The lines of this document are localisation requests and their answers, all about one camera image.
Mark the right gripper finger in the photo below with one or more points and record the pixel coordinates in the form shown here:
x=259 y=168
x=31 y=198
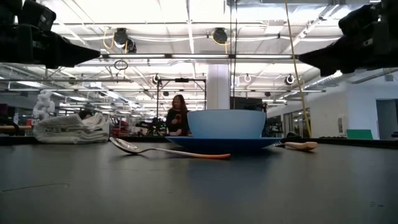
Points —
x=342 y=66
x=342 y=49

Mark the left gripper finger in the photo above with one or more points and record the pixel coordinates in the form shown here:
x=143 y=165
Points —
x=68 y=46
x=68 y=60

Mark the light blue bowl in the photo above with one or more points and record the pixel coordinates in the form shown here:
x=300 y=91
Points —
x=227 y=124

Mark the blue plate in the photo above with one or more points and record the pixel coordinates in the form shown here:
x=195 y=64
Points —
x=224 y=143

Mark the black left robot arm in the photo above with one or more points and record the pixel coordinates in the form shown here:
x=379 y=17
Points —
x=7 y=6

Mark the black background robot arm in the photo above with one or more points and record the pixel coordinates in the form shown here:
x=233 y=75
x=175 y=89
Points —
x=152 y=124

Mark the white robot figure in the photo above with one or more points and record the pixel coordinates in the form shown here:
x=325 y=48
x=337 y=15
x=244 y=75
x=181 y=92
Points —
x=43 y=105

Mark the folded white towel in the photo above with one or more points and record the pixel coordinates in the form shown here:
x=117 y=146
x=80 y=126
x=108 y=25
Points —
x=71 y=130

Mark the grey door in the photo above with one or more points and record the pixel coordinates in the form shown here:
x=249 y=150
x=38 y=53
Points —
x=387 y=119

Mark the green board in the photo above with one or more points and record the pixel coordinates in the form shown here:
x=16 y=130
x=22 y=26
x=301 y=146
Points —
x=359 y=134

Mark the wooden bar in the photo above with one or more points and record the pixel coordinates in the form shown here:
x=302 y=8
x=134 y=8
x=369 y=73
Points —
x=15 y=127

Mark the black monitor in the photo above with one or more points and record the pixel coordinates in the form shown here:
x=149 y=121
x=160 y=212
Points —
x=245 y=102

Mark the white column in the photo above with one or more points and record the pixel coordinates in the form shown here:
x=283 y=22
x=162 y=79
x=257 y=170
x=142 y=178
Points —
x=218 y=87

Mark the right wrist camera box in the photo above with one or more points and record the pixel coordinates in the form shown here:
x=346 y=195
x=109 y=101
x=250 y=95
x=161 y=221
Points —
x=357 y=20

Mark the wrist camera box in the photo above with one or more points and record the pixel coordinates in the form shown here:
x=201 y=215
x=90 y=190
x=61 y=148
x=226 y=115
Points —
x=37 y=15
x=357 y=20

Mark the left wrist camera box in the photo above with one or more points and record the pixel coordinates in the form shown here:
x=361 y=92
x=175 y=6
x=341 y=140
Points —
x=37 y=15

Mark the white wall panel box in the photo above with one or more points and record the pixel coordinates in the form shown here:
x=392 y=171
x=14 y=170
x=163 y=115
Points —
x=341 y=124

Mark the black frame rig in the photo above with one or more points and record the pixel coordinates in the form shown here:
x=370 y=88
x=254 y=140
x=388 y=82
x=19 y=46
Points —
x=182 y=80

